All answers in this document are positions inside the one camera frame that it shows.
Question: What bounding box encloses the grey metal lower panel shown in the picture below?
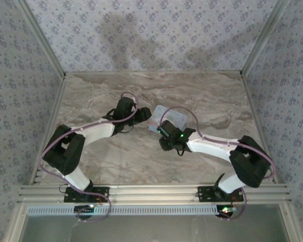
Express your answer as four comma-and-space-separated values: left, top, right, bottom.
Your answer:
20, 214, 290, 242

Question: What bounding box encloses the aluminium frame cross rail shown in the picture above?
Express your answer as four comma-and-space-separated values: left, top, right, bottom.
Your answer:
18, 185, 292, 204

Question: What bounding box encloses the aluminium table side rail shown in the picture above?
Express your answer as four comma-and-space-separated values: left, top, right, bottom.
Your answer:
241, 74, 280, 184
27, 75, 68, 186

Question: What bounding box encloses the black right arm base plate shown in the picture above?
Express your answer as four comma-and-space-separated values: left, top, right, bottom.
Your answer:
197, 186, 244, 202

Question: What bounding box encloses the grey slotted cable duct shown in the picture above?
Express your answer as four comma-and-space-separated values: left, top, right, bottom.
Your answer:
27, 204, 219, 217

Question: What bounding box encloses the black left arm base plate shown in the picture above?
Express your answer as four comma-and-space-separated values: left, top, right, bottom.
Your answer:
64, 186, 110, 203

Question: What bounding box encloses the aluminium frame post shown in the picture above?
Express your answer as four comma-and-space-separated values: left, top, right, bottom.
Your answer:
15, 0, 67, 78
239, 0, 292, 78

